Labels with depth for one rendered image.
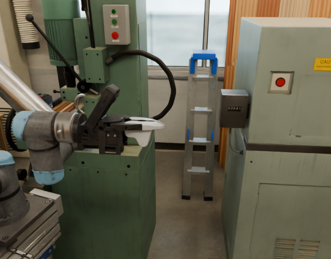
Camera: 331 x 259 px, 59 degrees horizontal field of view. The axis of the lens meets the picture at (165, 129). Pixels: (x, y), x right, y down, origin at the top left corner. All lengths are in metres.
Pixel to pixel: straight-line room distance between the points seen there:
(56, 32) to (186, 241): 1.51
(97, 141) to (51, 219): 0.64
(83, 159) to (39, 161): 0.78
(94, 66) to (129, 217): 0.82
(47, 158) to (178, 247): 1.46
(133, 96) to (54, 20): 0.51
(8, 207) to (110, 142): 0.53
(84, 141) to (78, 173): 0.90
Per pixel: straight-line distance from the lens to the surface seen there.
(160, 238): 2.16
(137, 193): 1.58
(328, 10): 2.87
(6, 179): 1.08
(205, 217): 2.34
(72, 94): 1.65
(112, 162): 1.51
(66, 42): 1.55
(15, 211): 1.14
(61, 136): 0.74
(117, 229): 1.77
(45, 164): 0.80
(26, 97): 0.91
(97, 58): 1.37
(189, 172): 2.35
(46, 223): 1.29
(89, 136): 0.73
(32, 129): 0.76
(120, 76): 1.45
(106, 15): 1.36
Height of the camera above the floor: 1.50
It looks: 24 degrees down
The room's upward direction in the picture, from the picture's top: straight up
